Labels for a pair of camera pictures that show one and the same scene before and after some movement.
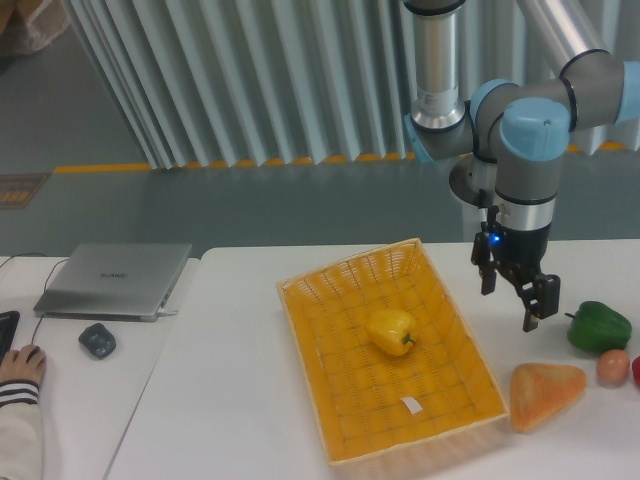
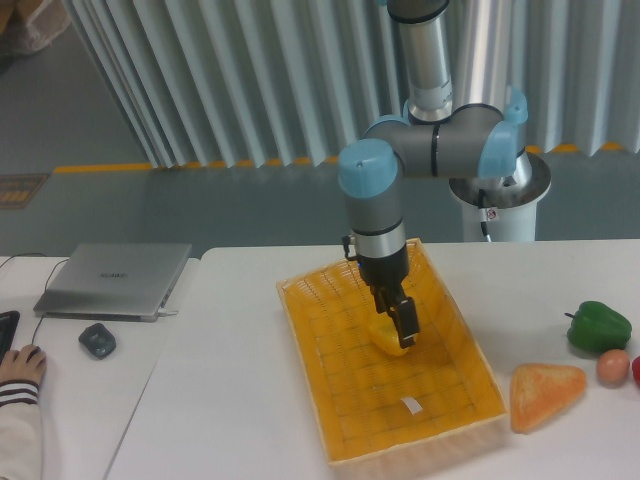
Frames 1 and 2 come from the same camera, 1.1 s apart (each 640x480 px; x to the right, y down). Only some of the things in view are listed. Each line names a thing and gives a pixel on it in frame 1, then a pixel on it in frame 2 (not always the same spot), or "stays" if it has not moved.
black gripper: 519,254 -> 385,277
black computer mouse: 36,350 stays
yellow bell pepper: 386,329 stays
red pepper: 636,369 stays
